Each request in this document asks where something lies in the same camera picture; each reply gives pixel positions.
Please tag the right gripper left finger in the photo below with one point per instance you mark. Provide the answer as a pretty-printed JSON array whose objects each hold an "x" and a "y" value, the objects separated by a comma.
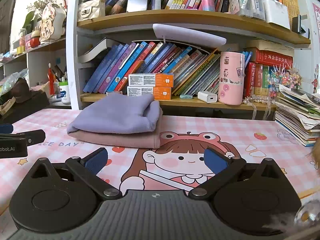
[{"x": 86, "y": 169}]

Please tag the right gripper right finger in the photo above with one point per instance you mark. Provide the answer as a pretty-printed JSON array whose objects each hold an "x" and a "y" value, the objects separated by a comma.
[{"x": 224, "y": 170}]

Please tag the purple and pink sweater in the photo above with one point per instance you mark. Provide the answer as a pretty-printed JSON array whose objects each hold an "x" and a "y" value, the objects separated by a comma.
[{"x": 119, "y": 120}]

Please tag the pink checkered cartoon table mat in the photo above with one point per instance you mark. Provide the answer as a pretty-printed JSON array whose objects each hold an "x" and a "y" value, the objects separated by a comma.
[{"x": 176, "y": 164}]

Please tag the beige watch band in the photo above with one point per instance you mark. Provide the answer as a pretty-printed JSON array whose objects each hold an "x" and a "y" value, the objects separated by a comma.
[{"x": 7, "y": 106}]

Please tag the black box on table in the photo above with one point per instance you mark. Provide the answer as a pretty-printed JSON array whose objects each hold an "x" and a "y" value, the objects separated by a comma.
[{"x": 18, "y": 111}]

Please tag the white charger adapter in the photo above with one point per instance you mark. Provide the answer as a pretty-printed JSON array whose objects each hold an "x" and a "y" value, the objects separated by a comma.
[{"x": 207, "y": 97}]

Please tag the white green pen can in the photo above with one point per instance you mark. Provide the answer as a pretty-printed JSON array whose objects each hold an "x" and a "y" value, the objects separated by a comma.
[{"x": 64, "y": 92}]

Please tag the pink cartoon tumbler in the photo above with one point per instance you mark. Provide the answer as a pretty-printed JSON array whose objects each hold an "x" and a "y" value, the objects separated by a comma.
[{"x": 231, "y": 80}]

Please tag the stack of magazines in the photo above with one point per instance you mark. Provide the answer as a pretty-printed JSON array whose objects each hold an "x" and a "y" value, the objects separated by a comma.
[{"x": 298, "y": 112}]

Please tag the lower orange white box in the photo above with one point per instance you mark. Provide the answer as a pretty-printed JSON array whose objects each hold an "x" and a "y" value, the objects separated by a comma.
[{"x": 159, "y": 93}]

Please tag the orange white box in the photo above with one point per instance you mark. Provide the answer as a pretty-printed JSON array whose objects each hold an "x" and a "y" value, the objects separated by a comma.
[
  {"x": 159, "y": 93},
  {"x": 151, "y": 80}
]

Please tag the row of leaning books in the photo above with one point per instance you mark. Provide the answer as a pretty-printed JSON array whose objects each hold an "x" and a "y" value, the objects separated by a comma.
[{"x": 194, "y": 69}]

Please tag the upper orange white box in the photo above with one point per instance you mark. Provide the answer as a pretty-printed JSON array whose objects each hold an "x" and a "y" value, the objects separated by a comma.
[{"x": 151, "y": 80}]

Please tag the red thick dictionary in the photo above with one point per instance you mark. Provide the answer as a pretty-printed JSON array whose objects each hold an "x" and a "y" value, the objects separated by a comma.
[{"x": 270, "y": 58}]

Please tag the wooden white bookshelf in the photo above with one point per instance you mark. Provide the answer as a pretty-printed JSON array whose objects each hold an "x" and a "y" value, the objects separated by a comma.
[{"x": 179, "y": 26}]

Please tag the white quilted handbag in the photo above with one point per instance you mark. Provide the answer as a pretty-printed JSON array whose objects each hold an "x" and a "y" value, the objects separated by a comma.
[{"x": 90, "y": 9}]

